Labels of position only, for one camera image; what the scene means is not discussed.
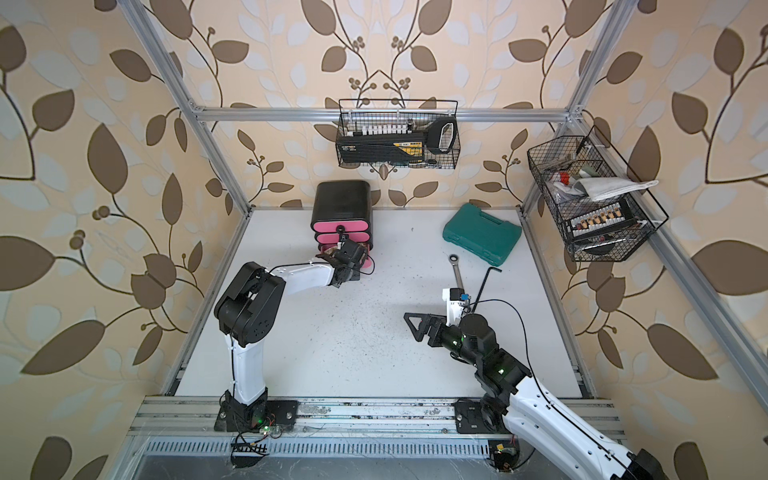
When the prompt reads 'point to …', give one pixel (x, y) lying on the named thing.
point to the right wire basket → (557, 161)
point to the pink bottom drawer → (367, 263)
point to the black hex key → (482, 286)
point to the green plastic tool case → (484, 232)
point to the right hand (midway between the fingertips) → (415, 317)
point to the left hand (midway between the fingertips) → (350, 266)
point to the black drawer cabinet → (342, 210)
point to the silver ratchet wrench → (454, 260)
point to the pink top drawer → (340, 227)
